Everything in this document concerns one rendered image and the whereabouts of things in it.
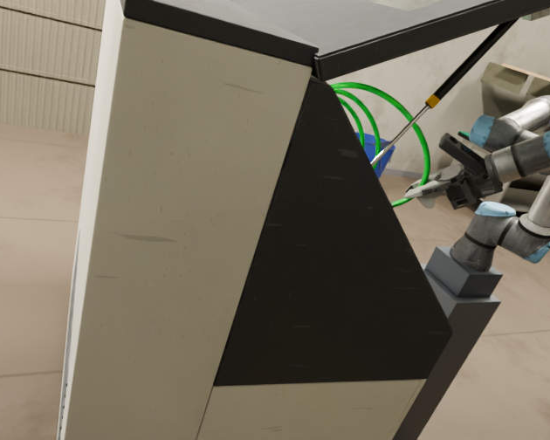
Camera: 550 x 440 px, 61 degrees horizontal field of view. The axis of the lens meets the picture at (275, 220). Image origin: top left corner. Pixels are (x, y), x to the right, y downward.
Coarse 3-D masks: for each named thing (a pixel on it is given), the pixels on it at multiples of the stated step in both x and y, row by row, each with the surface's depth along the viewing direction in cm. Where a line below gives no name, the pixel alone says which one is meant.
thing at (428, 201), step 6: (420, 186) 114; (426, 186) 112; (408, 192) 115; (414, 192) 113; (420, 192) 112; (432, 192) 112; (438, 192) 111; (420, 198) 114; (426, 198) 113; (432, 198) 113; (426, 204) 114; (432, 204) 113
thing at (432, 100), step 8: (504, 24) 80; (512, 24) 80; (496, 32) 80; (504, 32) 80; (488, 40) 80; (496, 40) 80; (480, 48) 81; (488, 48) 81; (472, 56) 81; (480, 56) 81; (464, 64) 82; (472, 64) 82; (456, 72) 82; (464, 72) 82; (448, 80) 83; (456, 80) 82; (440, 88) 83; (448, 88) 83; (432, 96) 84; (440, 96) 83; (432, 104) 84; (424, 112) 85; (408, 128) 86; (400, 136) 86; (392, 144) 87; (384, 152) 87; (376, 160) 88
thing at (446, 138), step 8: (448, 136) 107; (440, 144) 106; (448, 144) 105; (456, 144) 106; (448, 152) 106; (456, 152) 105; (464, 152) 105; (472, 152) 107; (464, 160) 106; (472, 160) 105; (480, 160) 107; (472, 168) 106; (480, 168) 105
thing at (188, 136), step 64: (128, 0) 60; (192, 0) 80; (128, 64) 63; (192, 64) 66; (256, 64) 69; (128, 128) 68; (192, 128) 71; (256, 128) 74; (128, 192) 73; (192, 192) 76; (256, 192) 79; (128, 256) 78; (192, 256) 82; (128, 320) 85; (192, 320) 89; (64, 384) 128; (128, 384) 92; (192, 384) 98
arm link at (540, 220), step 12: (540, 192) 148; (540, 204) 148; (528, 216) 154; (540, 216) 149; (516, 228) 157; (528, 228) 152; (540, 228) 151; (504, 240) 159; (516, 240) 157; (528, 240) 153; (540, 240) 152; (516, 252) 159; (528, 252) 155; (540, 252) 152
